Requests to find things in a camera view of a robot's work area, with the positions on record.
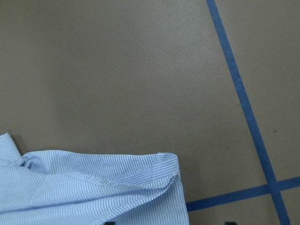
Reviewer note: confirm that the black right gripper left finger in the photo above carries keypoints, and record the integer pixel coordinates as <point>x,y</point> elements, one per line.
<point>110,223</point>

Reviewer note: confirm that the light blue striped shirt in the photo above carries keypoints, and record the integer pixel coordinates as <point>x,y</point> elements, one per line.
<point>56,187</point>

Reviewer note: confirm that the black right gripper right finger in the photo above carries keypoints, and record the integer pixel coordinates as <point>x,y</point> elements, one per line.
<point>229,223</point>

